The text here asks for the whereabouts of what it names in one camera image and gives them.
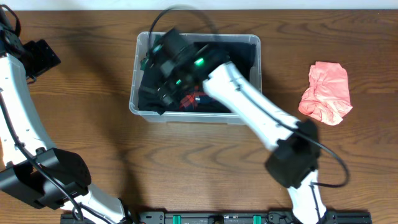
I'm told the navy garment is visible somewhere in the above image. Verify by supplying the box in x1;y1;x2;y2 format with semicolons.
193;42;256;80

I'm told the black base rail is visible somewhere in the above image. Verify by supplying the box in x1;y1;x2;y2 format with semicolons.
60;210;373;224

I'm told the clear plastic storage bin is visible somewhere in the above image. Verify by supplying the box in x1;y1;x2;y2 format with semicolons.
129;31;264;126

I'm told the salmon pink garment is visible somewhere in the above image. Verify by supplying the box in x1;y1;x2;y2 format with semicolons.
298;62;353;126

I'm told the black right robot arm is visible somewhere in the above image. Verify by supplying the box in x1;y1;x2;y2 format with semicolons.
147;29;326;223

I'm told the black garment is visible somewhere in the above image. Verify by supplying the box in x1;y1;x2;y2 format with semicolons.
138;62;182;115
194;101;231;113

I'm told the red navy plaid shirt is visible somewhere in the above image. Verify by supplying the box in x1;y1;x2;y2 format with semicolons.
179;90;216;112

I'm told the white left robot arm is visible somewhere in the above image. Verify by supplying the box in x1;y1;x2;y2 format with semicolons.
1;4;133;223

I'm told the dark green garment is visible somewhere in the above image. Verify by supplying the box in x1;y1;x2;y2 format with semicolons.
140;34;163;71

